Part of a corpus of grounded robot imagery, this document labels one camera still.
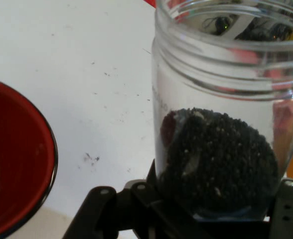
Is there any clear jar with black grains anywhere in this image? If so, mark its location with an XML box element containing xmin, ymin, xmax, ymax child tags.
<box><xmin>151</xmin><ymin>0</ymin><xmax>293</xmax><ymax>222</ymax></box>

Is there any red bowl with black rim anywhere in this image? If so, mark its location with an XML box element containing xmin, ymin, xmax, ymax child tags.
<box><xmin>0</xmin><ymin>76</ymin><xmax>59</xmax><ymax>239</ymax></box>

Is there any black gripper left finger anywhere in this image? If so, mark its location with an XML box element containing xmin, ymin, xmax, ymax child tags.
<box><xmin>61</xmin><ymin>159</ymin><xmax>194</xmax><ymax>239</ymax></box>

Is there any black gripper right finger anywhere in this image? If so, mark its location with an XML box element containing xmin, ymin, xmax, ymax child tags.
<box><xmin>268</xmin><ymin>178</ymin><xmax>293</xmax><ymax>239</ymax></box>

